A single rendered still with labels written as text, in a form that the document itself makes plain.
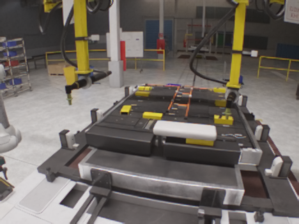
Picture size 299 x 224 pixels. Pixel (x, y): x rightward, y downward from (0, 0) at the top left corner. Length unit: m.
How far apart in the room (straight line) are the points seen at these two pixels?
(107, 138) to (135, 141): 0.18
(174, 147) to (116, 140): 0.34
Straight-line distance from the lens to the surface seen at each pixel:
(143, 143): 1.13
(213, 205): 1.07
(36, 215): 1.18
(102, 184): 1.14
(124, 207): 1.18
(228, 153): 1.11
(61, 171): 1.34
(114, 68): 6.63
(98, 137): 1.23
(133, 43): 9.59
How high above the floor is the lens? 1.66
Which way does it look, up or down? 22 degrees down
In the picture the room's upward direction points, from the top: straight up
